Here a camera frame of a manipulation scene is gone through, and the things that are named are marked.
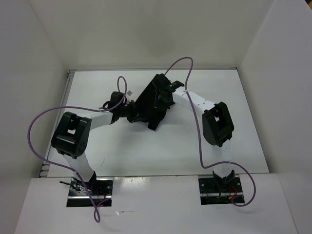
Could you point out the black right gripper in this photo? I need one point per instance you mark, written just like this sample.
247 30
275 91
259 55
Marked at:
158 105

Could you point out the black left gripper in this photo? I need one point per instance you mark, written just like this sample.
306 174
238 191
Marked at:
134 114

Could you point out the black skirt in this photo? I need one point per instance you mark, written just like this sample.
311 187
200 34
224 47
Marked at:
145 111

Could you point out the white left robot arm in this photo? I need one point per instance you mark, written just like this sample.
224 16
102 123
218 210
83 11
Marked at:
71 138

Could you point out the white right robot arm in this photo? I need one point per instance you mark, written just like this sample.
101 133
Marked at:
213 122

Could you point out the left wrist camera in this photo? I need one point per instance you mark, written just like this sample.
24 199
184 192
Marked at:
120 100

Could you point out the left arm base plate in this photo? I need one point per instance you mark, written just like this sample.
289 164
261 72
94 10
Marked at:
101 193

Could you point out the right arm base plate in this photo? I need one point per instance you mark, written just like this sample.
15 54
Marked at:
210 194

